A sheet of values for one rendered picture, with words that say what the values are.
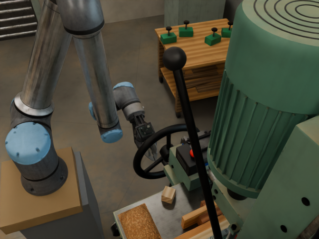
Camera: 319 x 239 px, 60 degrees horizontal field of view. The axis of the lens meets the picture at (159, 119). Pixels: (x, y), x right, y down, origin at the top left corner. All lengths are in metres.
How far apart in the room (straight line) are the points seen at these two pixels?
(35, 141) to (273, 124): 0.86
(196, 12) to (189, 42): 0.70
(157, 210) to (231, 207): 0.25
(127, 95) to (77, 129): 1.14
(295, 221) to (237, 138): 0.14
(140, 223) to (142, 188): 1.13
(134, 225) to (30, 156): 0.47
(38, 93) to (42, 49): 0.18
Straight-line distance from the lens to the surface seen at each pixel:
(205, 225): 0.79
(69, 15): 0.81
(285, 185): 0.42
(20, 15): 3.57
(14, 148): 1.10
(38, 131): 1.11
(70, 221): 1.38
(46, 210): 1.24
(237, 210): 0.67
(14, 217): 1.27
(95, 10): 0.82
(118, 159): 2.06
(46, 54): 1.02
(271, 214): 0.48
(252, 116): 0.40
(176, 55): 0.39
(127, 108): 1.20
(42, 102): 1.15
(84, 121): 2.36
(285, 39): 0.33
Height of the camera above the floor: 1.66
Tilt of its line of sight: 46 degrees down
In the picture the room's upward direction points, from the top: straight up
